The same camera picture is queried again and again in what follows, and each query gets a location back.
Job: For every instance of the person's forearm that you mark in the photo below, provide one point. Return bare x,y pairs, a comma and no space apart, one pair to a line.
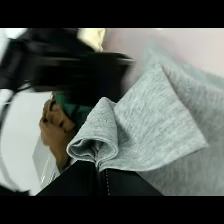
75,111

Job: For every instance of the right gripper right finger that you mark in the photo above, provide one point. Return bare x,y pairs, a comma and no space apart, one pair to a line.
130,185

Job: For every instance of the grey garment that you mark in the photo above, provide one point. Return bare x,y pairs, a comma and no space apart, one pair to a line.
160,133

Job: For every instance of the person's hand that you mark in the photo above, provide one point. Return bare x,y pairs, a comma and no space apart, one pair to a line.
56,130

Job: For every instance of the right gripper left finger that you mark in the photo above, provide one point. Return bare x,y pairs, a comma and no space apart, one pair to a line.
76,183

